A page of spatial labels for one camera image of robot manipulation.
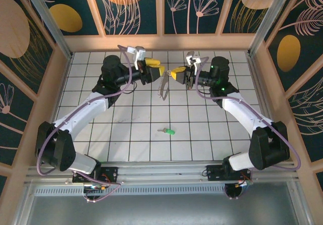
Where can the key with green head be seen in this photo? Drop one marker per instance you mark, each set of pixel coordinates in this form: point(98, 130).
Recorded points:
point(171, 132)

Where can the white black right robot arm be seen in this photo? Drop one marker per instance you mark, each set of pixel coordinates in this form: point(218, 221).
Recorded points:
point(242, 116)

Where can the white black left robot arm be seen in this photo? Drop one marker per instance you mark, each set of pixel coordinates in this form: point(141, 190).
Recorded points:
point(83, 114)

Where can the dark panel pink flowers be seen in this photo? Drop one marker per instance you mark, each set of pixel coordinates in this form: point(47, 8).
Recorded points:
point(181, 20)

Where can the dark panel orange circle leaves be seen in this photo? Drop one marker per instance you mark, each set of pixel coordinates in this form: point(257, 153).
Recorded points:
point(121, 8)

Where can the white grid table mat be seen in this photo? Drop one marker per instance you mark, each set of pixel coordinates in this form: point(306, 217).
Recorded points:
point(176, 146)

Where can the dark panel yellow oval feather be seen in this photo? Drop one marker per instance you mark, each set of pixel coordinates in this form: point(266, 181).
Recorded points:
point(65, 18)
point(287, 53)

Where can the dark panel pink feathers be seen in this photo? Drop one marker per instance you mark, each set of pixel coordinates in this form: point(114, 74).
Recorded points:
point(308, 114)

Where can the dark panel moon peach circle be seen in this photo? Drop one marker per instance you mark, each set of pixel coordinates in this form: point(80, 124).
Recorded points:
point(15, 33)

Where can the aluminium frame post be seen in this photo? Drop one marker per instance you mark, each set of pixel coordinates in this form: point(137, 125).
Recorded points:
point(49, 20)
point(270, 20)

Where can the long aluminium base rail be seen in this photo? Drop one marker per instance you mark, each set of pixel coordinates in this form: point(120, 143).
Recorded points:
point(164, 172)

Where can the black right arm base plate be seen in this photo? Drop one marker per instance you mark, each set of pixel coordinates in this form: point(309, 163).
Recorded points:
point(214, 173)

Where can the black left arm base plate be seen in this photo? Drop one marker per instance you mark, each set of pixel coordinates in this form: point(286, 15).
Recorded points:
point(108, 174)

